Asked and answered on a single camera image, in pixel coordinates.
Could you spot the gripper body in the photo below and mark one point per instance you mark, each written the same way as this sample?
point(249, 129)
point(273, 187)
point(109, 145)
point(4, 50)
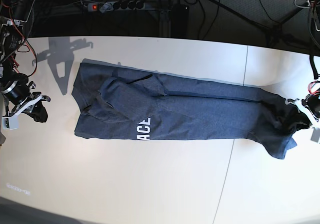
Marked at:
point(19, 99)
point(309, 107)

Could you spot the black tripod stand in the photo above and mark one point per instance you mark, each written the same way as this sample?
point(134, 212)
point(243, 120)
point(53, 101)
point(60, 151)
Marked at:
point(272, 34)

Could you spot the aluminium frame post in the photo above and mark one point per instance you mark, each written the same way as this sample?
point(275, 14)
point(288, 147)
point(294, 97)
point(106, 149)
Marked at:
point(164, 24)

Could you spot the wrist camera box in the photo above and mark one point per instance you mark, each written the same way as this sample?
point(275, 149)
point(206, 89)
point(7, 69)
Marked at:
point(10, 123)
point(315, 136)

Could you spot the white power strip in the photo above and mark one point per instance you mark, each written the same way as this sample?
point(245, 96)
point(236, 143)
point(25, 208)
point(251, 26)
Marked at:
point(116, 6)

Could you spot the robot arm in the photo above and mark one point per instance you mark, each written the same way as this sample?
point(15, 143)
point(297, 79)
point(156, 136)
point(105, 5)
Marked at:
point(17, 20)
point(313, 26)

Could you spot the blue T-shirt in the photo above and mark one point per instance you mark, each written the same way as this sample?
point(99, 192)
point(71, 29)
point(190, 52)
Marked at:
point(123, 103)

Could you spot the black power adapter box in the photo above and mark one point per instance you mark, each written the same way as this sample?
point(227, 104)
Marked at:
point(179, 21)

